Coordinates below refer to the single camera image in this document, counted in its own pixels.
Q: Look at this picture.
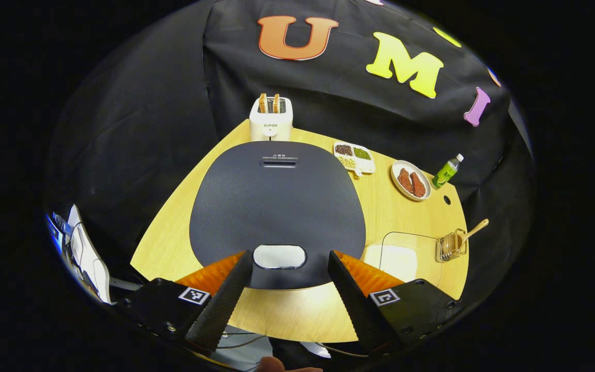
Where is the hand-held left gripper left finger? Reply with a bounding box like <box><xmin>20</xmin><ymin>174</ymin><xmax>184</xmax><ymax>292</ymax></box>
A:
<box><xmin>117</xmin><ymin>251</ymin><xmax>253</xmax><ymax>354</ymax></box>

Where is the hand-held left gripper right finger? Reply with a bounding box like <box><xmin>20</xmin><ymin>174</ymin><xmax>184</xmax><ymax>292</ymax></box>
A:
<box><xmin>327</xmin><ymin>251</ymin><xmax>461</xmax><ymax>357</ymax></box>

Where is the clear container of white rice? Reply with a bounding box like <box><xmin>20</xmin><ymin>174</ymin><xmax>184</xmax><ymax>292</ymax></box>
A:
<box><xmin>362</xmin><ymin>231</ymin><xmax>443</xmax><ymax>290</ymax></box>

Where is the dark grey rice cooker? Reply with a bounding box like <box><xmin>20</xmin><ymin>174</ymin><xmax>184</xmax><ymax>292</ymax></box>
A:
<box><xmin>190</xmin><ymin>141</ymin><xmax>367</xmax><ymax>290</ymax></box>

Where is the metal wire chopstick holder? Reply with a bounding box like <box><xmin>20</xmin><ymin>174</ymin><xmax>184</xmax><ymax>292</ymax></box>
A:
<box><xmin>435</xmin><ymin>229</ymin><xmax>468</xmax><ymax>263</ymax></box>

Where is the wooden spoon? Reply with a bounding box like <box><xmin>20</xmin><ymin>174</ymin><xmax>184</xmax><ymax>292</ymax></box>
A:
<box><xmin>452</xmin><ymin>219</ymin><xmax>489</xmax><ymax>254</ymax></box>

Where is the white round plate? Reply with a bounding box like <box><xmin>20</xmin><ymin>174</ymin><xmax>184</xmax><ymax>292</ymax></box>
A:
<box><xmin>390</xmin><ymin>160</ymin><xmax>432</xmax><ymax>202</ymax></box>

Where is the white divided bean dish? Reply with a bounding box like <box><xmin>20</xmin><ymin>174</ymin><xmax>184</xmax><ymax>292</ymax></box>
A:
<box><xmin>333</xmin><ymin>141</ymin><xmax>376</xmax><ymax>178</ymax></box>

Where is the green label drink bottle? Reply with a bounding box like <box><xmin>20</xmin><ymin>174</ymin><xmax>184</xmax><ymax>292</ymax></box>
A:
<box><xmin>431</xmin><ymin>153</ymin><xmax>464</xmax><ymax>190</ymax></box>

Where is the white toaster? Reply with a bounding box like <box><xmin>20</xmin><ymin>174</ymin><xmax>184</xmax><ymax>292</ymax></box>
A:
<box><xmin>249</xmin><ymin>94</ymin><xmax>293</xmax><ymax>142</ymax></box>

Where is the black backdrop cloth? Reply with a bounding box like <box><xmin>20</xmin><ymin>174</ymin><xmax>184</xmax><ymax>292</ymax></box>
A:
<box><xmin>44</xmin><ymin>0</ymin><xmax>536</xmax><ymax>321</ymax></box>

